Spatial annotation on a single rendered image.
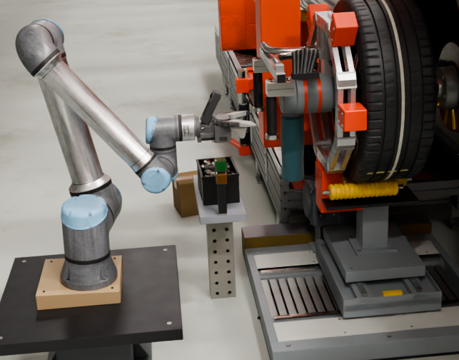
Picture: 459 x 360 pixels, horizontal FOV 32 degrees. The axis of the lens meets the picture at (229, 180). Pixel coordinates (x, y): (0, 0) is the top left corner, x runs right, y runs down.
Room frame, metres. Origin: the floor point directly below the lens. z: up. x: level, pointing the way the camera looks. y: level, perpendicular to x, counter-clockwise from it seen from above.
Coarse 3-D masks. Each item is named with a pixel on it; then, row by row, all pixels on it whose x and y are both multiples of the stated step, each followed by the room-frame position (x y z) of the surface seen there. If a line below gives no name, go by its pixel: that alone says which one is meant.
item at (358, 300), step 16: (320, 240) 2.97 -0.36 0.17; (320, 256) 2.88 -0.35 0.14; (336, 272) 2.72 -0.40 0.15; (336, 288) 2.59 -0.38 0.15; (352, 288) 2.56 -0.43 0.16; (368, 288) 2.59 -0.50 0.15; (384, 288) 2.59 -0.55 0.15; (400, 288) 2.58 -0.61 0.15; (416, 288) 2.52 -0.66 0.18; (432, 288) 2.57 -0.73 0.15; (352, 304) 2.48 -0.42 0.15; (368, 304) 2.48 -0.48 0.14; (384, 304) 2.49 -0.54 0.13; (400, 304) 2.49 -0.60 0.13; (416, 304) 2.50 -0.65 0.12; (432, 304) 2.50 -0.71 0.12
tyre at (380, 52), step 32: (352, 0) 2.75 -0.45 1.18; (384, 0) 2.73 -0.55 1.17; (384, 32) 2.57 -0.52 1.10; (416, 32) 2.57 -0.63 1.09; (384, 64) 2.50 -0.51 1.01; (416, 64) 2.50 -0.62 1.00; (384, 96) 2.47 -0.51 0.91; (416, 96) 2.47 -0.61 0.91; (384, 128) 2.46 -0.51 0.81; (416, 128) 2.47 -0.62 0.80; (384, 160) 2.50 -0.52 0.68; (416, 160) 2.52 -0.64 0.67
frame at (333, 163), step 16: (320, 16) 2.78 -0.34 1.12; (336, 48) 2.59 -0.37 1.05; (320, 64) 3.00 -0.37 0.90; (336, 64) 2.54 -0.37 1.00; (352, 64) 2.55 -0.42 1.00; (336, 80) 2.51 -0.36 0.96; (352, 80) 2.51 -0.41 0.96; (336, 96) 2.52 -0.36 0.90; (352, 96) 2.51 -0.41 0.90; (320, 112) 2.99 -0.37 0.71; (336, 112) 2.52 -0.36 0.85; (336, 128) 2.52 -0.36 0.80; (320, 144) 2.87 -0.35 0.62; (336, 144) 2.51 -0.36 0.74; (352, 144) 2.51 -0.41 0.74; (320, 160) 2.78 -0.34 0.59; (336, 160) 2.58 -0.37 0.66
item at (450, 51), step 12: (444, 48) 2.85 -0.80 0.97; (456, 48) 2.74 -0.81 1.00; (444, 60) 2.85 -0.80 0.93; (456, 60) 2.73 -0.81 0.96; (444, 72) 2.72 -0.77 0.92; (456, 72) 2.72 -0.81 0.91; (444, 84) 2.71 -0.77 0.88; (456, 84) 2.69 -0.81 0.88; (444, 96) 2.70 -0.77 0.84; (456, 96) 2.69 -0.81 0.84; (444, 108) 2.72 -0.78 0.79; (456, 108) 2.70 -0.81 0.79; (456, 120) 2.70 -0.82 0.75
